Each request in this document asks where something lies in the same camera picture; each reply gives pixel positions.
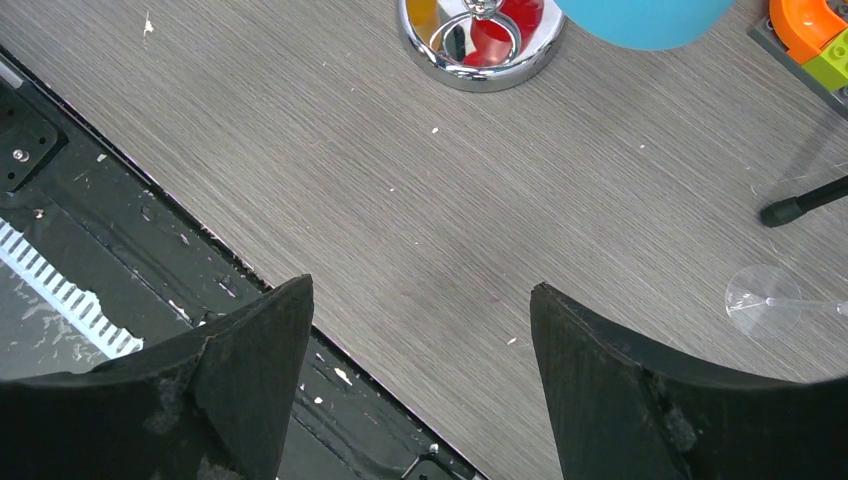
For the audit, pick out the black music stand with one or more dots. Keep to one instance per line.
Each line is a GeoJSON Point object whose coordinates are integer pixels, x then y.
{"type": "Point", "coordinates": [785, 211]}

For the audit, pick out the grey lego baseplate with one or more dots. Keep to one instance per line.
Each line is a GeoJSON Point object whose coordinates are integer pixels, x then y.
{"type": "Point", "coordinates": [762, 32]}

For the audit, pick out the green lego brick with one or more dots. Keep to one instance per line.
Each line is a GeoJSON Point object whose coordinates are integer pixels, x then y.
{"type": "Point", "coordinates": [829, 68]}

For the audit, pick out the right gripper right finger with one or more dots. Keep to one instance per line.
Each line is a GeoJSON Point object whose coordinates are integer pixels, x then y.
{"type": "Point", "coordinates": [624, 406]}

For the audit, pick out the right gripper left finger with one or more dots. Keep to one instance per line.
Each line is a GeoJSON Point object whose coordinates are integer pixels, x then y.
{"type": "Point", "coordinates": [211, 403]}

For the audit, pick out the clear champagne flute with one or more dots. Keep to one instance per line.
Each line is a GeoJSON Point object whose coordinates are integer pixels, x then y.
{"type": "Point", "coordinates": [764, 302]}

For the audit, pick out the blue wine glass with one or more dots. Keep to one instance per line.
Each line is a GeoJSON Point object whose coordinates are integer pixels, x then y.
{"type": "Point", "coordinates": [649, 25]}

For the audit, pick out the chrome wine glass rack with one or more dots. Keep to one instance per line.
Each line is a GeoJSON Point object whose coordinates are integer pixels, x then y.
{"type": "Point", "coordinates": [481, 46]}

